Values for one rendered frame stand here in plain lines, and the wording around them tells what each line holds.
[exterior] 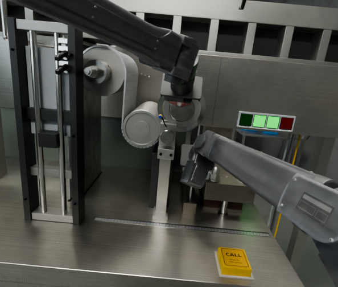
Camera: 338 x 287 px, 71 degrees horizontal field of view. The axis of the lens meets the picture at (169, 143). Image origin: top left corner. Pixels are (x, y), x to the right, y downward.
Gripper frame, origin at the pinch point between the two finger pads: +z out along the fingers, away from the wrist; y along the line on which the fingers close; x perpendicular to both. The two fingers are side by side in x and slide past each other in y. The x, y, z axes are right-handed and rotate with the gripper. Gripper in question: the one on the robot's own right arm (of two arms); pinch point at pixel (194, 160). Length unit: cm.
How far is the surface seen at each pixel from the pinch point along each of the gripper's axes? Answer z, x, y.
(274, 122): 20.3, 24.3, 36.6
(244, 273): -17.0, -28.6, 11.9
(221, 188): -2.2, -8.2, 9.0
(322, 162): 45, 14, 74
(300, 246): 72, -32, 75
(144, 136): -5.2, 5.3, -17.1
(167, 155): -9.9, -0.8, -9.1
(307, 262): 128, -50, 111
